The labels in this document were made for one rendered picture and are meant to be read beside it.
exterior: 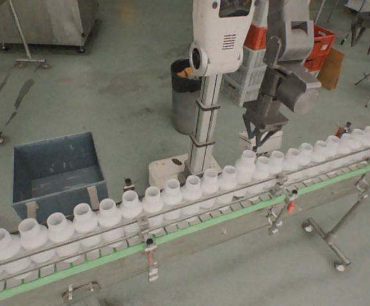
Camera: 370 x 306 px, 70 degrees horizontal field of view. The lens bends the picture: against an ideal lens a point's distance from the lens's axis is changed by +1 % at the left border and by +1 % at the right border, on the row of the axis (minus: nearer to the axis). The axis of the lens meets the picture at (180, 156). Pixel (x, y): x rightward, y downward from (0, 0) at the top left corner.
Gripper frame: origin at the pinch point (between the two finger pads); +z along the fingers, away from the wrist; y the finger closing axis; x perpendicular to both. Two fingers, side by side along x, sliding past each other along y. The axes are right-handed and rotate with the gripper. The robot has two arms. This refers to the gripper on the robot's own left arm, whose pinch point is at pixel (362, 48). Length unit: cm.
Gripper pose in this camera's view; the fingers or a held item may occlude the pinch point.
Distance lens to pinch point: 109.6
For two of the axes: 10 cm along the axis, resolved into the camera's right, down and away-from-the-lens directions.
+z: -0.5, 7.2, 6.9
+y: -3.8, -6.5, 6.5
